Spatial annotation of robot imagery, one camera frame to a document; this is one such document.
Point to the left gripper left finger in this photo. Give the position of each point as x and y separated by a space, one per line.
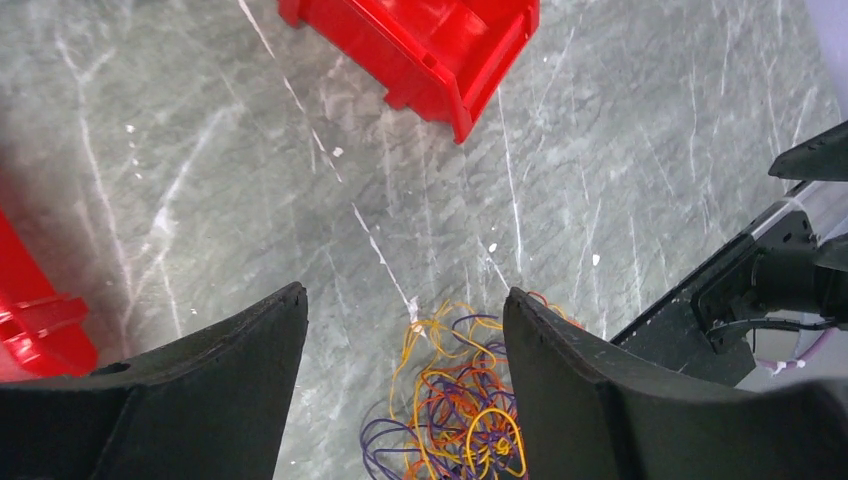
210 405

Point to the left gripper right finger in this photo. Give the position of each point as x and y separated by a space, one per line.
589 410

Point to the left red plastic bin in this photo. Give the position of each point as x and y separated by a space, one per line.
41 329

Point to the red plastic bin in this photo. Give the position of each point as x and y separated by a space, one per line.
41 329
442 59

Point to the right red plastic bin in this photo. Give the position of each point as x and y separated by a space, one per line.
442 59

